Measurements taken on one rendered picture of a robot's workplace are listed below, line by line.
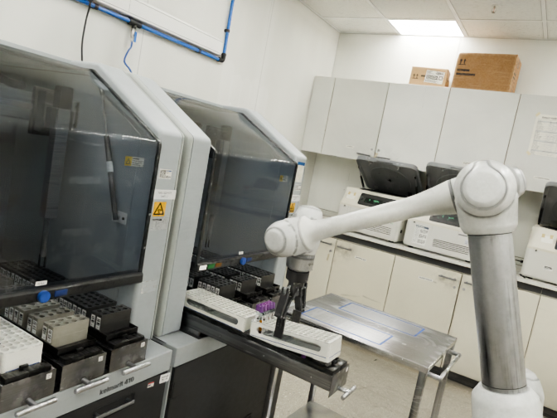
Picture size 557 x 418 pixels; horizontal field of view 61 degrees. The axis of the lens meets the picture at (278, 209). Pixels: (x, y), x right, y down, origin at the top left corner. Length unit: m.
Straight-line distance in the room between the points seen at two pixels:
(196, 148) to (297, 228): 0.48
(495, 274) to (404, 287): 2.65
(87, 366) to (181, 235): 0.51
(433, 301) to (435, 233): 0.51
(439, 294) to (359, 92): 1.85
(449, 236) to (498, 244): 2.52
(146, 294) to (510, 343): 1.06
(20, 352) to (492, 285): 1.13
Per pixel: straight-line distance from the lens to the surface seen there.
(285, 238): 1.31
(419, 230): 3.77
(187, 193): 1.61
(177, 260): 1.66
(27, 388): 1.34
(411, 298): 3.84
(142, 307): 1.61
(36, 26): 2.54
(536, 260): 3.68
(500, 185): 1.15
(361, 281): 3.95
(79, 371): 1.41
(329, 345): 1.51
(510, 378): 1.28
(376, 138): 4.21
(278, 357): 1.58
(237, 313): 1.68
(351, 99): 4.35
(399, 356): 1.77
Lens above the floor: 1.44
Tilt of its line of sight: 7 degrees down
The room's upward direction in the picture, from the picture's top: 11 degrees clockwise
